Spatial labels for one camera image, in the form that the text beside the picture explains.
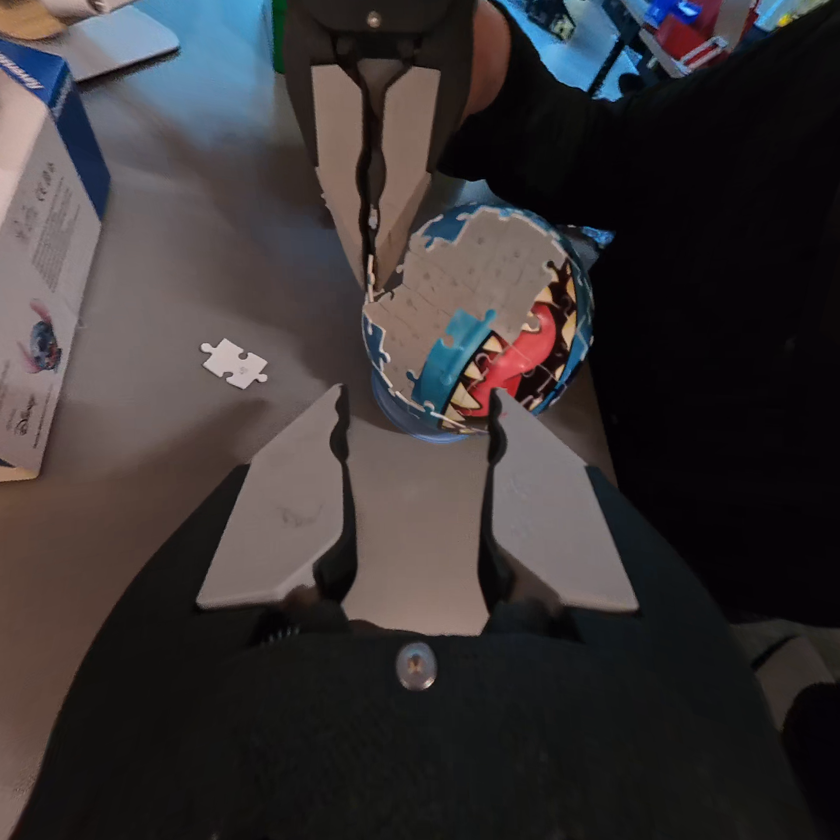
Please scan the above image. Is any blue plastic ball stand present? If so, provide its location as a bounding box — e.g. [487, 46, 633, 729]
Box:
[369, 367, 483, 446]

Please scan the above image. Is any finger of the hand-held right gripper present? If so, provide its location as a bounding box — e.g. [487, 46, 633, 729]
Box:
[375, 59, 443, 284]
[310, 58, 378, 293]

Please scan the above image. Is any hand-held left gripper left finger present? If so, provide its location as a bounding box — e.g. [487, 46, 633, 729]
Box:
[194, 382, 360, 610]

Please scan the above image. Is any person's right forearm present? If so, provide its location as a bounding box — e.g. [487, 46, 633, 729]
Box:
[436, 0, 840, 277]

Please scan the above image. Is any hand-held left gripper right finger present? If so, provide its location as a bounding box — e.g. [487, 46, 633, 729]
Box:
[478, 387, 641, 614]

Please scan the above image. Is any red plastic crate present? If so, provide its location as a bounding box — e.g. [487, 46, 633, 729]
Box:
[646, 0, 731, 74]

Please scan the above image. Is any blue cartoon puzzle ball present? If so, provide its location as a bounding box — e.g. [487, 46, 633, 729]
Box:
[361, 202, 596, 434]

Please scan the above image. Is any person's right hand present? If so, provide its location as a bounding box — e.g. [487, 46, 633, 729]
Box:
[461, 2, 514, 127]

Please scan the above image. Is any single white-backed puzzle piece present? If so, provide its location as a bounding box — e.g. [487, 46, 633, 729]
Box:
[200, 338, 270, 391]

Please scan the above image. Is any white and blue puzzle box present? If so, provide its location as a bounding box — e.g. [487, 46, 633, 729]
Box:
[0, 38, 111, 483]

